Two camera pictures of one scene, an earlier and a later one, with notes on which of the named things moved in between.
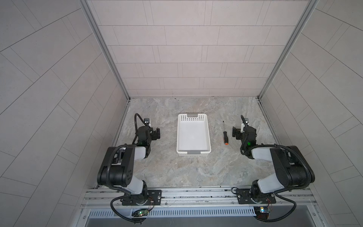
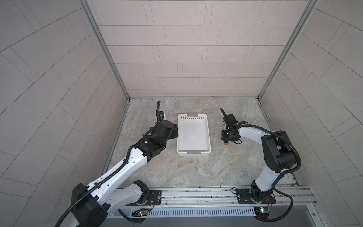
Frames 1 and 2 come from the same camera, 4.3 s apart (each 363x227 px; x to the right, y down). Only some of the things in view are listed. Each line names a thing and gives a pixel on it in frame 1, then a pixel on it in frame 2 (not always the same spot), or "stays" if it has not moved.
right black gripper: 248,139 -> 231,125
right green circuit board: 262,212 stays
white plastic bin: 193,138 stays
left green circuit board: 140,212 stays
